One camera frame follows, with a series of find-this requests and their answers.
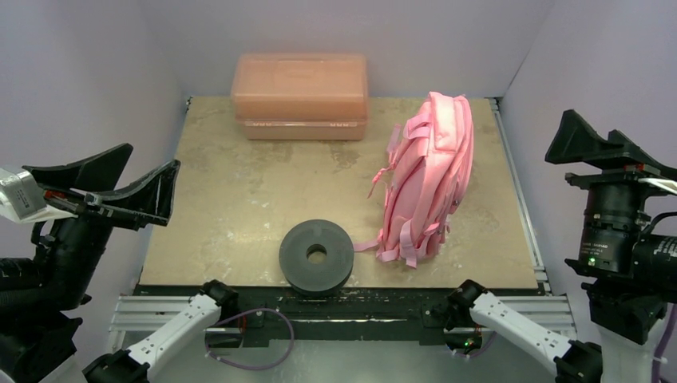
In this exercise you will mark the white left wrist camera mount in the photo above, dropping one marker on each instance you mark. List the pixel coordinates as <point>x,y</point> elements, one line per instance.
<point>22,200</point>

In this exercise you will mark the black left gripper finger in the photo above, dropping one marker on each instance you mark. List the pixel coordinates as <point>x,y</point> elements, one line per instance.
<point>98,173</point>
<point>148,200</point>

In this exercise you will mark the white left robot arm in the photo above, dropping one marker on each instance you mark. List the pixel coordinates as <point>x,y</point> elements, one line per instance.
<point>51,330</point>

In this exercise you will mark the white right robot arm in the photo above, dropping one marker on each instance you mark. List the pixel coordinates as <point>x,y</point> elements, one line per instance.
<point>626,314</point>

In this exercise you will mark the aluminium rail base frame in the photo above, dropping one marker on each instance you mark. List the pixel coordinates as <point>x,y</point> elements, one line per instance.
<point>354,314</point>

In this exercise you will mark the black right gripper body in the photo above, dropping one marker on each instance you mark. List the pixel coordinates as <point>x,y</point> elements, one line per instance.
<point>611,176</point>

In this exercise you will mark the pink student backpack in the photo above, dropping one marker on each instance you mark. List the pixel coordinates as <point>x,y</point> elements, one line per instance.
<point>430,161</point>

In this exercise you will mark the translucent orange plastic box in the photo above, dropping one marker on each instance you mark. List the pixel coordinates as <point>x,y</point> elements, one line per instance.
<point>301,96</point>

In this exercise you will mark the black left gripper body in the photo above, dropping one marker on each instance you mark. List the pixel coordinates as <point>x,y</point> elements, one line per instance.
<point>73,248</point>

